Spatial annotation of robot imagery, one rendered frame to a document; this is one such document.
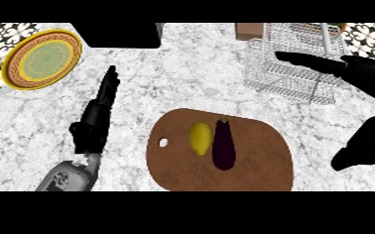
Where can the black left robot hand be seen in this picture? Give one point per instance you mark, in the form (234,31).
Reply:
(93,125)

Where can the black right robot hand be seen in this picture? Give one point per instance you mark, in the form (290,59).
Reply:
(359,71)

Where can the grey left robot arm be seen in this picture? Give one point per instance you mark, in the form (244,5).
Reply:
(68,176)

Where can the dark purple eggplant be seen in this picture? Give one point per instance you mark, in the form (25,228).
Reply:
(223,145)

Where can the brown wooden cutting board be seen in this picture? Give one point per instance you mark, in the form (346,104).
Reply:
(225,165)

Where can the yellow lemon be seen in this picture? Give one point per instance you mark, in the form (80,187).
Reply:
(200,137)

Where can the yellow rimmed patterned plate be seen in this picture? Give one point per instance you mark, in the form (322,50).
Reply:
(45,58)

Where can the brown box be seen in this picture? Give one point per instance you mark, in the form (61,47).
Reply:
(248,31)

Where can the black appliance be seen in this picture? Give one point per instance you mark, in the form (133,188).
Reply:
(121,34)

